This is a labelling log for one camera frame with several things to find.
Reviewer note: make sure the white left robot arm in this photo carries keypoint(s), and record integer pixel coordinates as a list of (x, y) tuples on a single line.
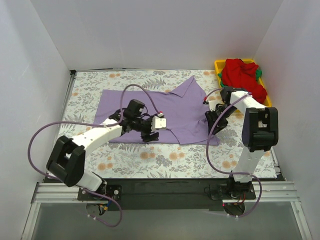
[(67, 159)]

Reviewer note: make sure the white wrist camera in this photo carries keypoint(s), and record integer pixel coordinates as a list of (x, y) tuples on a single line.
[(211, 102), (158, 122)]

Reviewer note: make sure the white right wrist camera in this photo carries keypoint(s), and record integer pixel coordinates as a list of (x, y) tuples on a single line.
[(211, 102)]

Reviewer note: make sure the purple t shirt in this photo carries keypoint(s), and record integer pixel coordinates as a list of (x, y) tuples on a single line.
[(183, 108)]

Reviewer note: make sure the floral patterned table mat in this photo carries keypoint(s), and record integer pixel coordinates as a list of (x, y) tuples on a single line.
[(151, 160)]

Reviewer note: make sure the aluminium frame rail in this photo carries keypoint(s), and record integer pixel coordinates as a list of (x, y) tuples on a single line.
[(272, 191)]

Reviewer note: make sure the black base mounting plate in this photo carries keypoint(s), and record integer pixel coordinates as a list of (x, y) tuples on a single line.
[(176, 193)]

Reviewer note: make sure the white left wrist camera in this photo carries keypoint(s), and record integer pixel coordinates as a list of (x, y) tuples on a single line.
[(158, 122)]

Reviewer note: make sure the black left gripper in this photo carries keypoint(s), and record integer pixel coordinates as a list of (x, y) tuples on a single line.
[(148, 133)]

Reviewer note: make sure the green t shirt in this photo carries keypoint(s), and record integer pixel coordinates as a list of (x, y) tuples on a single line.
[(258, 74)]

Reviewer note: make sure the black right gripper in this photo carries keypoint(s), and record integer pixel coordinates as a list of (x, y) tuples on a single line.
[(215, 120)]

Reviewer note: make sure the red t shirt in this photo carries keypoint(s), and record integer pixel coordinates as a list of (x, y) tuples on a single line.
[(238, 74)]

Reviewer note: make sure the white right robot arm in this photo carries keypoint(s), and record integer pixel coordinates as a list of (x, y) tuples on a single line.
[(260, 132)]

